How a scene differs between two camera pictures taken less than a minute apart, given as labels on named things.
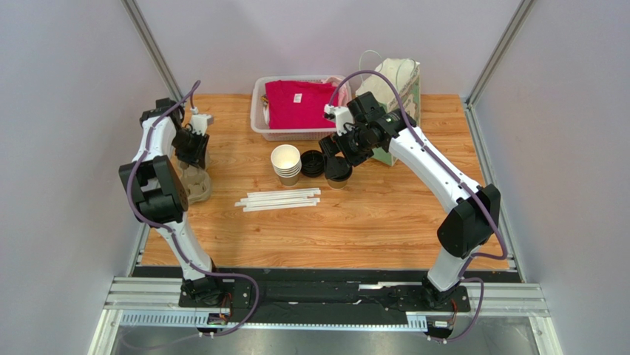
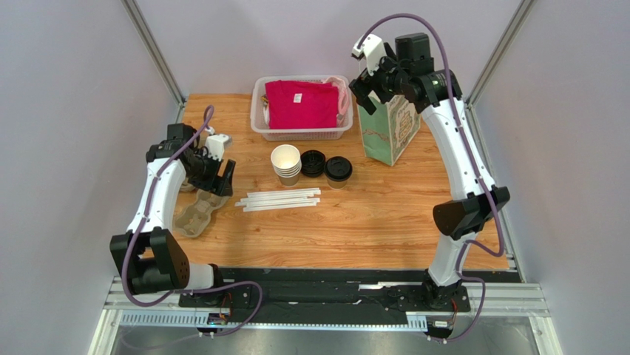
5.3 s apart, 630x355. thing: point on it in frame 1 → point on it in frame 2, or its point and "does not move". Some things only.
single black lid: (336, 168) does not move
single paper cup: (336, 185) does not move
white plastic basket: (259, 121) does not move
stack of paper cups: (286, 161) does not move
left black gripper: (197, 156) → (223, 184)
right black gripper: (340, 147) → (373, 81)
